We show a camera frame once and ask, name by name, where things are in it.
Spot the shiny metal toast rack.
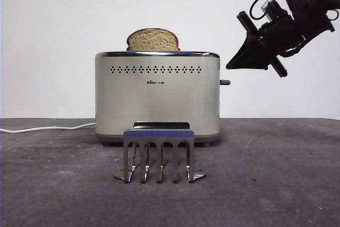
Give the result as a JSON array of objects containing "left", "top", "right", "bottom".
[{"left": 113, "top": 128, "right": 207, "bottom": 184}]

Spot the white toaster power cord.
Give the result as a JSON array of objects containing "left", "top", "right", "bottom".
[{"left": 0, "top": 122, "right": 96, "bottom": 133}]

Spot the beige stainless steel toaster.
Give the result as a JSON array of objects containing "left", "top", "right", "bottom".
[{"left": 95, "top": 51, "right": 221, "bottom": 147}]

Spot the brown wholegrain bread slice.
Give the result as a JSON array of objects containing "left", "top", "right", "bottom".
[{"left": 126, "top": 28, "right": 182, "bottom": 52}]

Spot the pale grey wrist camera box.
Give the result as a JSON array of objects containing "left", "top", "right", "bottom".
[{"left": 261, "top": 0, "right": 283, "bottom": 22}]

